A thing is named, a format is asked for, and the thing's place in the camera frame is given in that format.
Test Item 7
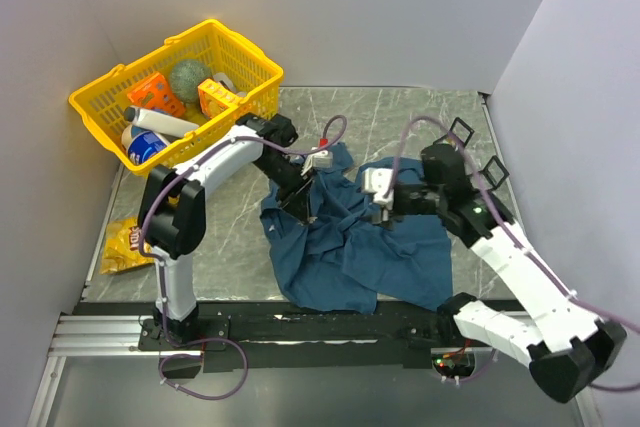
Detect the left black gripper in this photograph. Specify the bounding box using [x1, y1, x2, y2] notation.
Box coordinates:
[254, 153, 317, 226]

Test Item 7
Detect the dark blue t-shirt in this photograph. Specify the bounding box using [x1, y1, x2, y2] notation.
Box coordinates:
[260, 143, 453, 314]

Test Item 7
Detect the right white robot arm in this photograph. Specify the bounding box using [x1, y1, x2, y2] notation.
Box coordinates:
[362, 143, 627, 403]

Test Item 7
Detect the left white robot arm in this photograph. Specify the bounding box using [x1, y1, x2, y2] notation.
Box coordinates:
[138, 114, 312, 349]

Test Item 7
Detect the orange yellow snack box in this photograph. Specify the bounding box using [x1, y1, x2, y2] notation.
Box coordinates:
[198, 78, 242, 119]

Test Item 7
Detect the white tube bottle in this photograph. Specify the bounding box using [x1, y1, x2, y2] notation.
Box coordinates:
[123, 105, 199, 138]

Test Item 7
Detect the blue white container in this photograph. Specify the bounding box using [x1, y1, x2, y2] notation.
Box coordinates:
[121, 124, 169, 165]

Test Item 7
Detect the green round melon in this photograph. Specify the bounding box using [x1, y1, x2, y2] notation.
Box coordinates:
[168, 59, 212, 104]

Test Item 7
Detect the yellow plastic shopping basket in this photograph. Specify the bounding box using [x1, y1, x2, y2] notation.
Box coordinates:
[69, 19, 284, 176]

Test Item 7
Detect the yellow chips bag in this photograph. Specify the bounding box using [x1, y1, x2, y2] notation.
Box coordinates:
[99, 217, 153, 275]

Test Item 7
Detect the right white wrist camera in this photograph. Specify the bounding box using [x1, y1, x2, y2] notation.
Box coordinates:
[361, 167, 393, 210]

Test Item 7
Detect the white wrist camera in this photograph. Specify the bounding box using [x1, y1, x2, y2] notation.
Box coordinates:
[301, 149, 333, 175]
[361, 167, 393, 210]

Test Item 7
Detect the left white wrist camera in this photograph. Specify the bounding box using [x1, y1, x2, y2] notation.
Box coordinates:
[301, 149, 333, 175]

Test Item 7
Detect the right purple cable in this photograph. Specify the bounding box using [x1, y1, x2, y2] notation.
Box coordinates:
[389, 115, 640, 393]

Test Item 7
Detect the black square frame marker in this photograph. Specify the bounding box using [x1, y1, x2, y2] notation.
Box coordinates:
[433, 116, 475, 149]

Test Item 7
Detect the aluminium extrusion rail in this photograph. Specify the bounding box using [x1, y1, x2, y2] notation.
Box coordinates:
[47, 311, 166, 359]

